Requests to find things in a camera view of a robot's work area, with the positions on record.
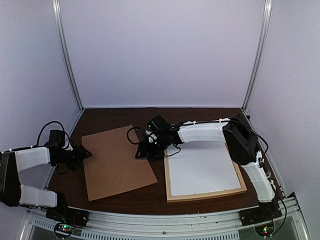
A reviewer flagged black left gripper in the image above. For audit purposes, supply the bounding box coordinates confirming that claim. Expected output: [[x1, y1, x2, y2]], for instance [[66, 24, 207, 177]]
[[56, 144, 93, 171]]

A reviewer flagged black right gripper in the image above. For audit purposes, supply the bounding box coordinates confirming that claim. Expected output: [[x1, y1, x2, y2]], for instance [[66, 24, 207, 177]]
[[135, 134, 169, 161]]

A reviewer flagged brown backing board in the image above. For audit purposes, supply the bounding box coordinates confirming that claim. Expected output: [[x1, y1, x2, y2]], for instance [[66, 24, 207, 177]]
[[81, 125, 158, 201]]

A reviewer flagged light wooden picture frame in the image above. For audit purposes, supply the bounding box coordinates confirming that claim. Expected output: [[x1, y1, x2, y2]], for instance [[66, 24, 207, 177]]
[[163, 143, 248, 203]]

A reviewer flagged books photo print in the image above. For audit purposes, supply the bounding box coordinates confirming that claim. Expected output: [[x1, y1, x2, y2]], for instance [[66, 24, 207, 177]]
[[167, 141, 243, 197]]

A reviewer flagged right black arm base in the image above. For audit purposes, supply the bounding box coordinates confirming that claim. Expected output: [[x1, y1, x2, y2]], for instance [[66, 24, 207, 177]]
[[239, 196, 282, 226]]

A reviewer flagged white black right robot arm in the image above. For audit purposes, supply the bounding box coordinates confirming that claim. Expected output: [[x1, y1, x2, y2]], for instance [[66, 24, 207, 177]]
[[135, 115, 279, 221]]

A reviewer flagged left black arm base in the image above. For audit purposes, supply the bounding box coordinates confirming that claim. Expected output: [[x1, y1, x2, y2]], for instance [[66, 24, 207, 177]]
[[45, 192, 90, 228]]

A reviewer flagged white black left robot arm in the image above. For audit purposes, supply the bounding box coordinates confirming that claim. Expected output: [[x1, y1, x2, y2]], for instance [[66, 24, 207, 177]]
[[0, 130, 93, 222]]

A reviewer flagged left round circuit board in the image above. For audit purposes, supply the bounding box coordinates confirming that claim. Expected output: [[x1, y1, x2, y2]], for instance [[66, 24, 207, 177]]
[[53, 222, 75, 239]]

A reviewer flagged round circuit board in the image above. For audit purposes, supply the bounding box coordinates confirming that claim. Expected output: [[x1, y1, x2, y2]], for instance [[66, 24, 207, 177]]
[[53, 222, 75, 239], [254, 223, 275, 238]]

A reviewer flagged right round circuit board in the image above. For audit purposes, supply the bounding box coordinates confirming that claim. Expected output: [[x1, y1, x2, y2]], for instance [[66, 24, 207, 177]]
[[254, 223, 275, 238]]

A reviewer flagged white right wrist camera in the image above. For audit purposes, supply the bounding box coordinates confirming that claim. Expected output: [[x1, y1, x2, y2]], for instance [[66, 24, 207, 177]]
[[144, 130, 157, 143]]

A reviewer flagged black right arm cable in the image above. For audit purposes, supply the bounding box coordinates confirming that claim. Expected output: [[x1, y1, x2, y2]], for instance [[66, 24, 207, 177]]
[[126, 126, 182, 157]]

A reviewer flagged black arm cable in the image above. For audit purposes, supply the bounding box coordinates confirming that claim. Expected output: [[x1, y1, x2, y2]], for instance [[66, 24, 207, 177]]
[[34, 121, 71, 148], [126, 126, 182, 157]]

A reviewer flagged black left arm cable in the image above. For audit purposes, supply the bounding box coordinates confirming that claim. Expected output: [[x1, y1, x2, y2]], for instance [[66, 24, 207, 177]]
[[34, 121, 71, 148]]

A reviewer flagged aluminium front rail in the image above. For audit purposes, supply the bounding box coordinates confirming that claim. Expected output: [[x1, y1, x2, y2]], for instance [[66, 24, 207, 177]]
[[17, 197, 311, 240]]

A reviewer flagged left aluminium corner post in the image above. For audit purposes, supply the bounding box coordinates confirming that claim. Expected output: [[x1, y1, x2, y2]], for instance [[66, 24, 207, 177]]
[[52, 0, 84, 112]]

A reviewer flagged aluminium corner post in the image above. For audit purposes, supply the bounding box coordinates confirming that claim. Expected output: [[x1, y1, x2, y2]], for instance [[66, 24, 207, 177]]
[[52, 0, 84, 112], [241, 0, 273, 112]]

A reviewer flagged right aluminium corner post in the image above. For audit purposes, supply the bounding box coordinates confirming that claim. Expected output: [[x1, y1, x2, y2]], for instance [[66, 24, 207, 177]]
[[241, 0, 273, 112]]

